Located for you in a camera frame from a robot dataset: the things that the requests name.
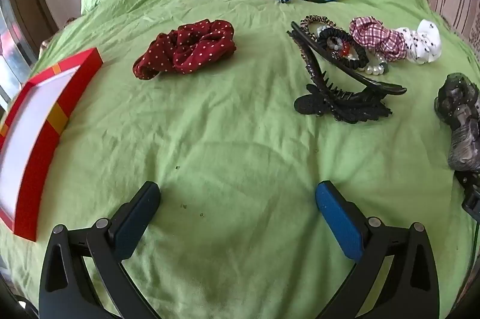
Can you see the red polka dot scrunchie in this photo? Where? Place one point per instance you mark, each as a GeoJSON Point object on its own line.
{"type": "Point", "coordinates": [187, 45]}

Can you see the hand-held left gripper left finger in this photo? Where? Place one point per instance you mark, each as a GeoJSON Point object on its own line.
{"type": "Point", "coordinates": [135, 217]}

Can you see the white dotted scrunchie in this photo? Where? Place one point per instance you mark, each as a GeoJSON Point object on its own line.
{"type": "Point", "coordinates": [423, 45]}

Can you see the grey mesh scrunchie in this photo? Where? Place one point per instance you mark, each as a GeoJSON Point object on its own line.
{"type": "Point", "coordinates": [459, 116]}

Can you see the red gift box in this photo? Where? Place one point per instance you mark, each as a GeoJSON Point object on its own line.
{"type": "Point", "coordinates": [39, 165]}

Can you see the green bedsheet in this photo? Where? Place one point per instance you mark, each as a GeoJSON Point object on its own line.
{"type": "Point", "coordinates": [240, 135]}

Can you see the pink plaid scrunchie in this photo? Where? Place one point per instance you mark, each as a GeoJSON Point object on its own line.
{"type": "Point", "coordinates": [375, 35]}

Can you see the black butterfly claw clip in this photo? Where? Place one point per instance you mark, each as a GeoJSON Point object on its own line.
{"type": "Point", "coordinates": [311, 105]}

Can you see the long black hair clip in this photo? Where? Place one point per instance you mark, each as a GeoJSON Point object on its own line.
{"type": "Point", "coordinates": [375, 81]}

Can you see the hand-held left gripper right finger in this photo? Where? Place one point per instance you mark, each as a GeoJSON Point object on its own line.
{"type": "Point", "coordinates": [337, 221]}

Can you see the leopard print scrunchie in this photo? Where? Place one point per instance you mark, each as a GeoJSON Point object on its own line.
{"type": "Point", "coordinates": [308, 22]}

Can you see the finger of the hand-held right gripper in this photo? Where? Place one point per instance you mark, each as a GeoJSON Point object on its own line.
{"type": "Point", "coordinates": [469, 179]}
{"type": "Point", "coordinates": [473, 208]}

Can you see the black scrunchie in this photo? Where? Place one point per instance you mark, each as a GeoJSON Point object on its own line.
{"type": "Point", "coordinates": [360, 58]}

